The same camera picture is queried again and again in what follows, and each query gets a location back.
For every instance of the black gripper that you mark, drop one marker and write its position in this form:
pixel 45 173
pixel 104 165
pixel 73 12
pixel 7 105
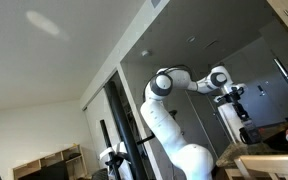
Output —
pixel 242 112

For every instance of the black mug yellow logo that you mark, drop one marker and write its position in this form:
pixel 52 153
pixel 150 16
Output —
pixel 247 138

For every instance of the black rectangular tray bowl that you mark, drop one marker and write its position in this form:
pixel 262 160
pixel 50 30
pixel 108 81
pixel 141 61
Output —
pixel 279 141

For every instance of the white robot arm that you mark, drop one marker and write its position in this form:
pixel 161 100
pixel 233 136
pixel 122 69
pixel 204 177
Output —
pixel 164 126

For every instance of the large wooden slat chair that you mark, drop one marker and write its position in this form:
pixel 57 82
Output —
pixel 270 163

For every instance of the recessed ceiling light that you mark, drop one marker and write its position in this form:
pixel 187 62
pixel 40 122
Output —
pixel 191 38

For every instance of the thick black pole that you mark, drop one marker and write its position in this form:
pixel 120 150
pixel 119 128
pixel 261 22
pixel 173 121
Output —
pixel 124 130

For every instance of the white smoke detector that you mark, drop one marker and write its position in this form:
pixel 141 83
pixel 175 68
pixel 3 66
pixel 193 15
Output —
pixel 145 52

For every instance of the thin black stand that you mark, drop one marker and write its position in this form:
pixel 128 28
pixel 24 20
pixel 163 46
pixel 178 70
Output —
pixel 105 140

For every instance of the wooden shelf unit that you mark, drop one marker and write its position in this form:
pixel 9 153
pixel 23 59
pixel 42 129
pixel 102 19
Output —
pixel 50 156

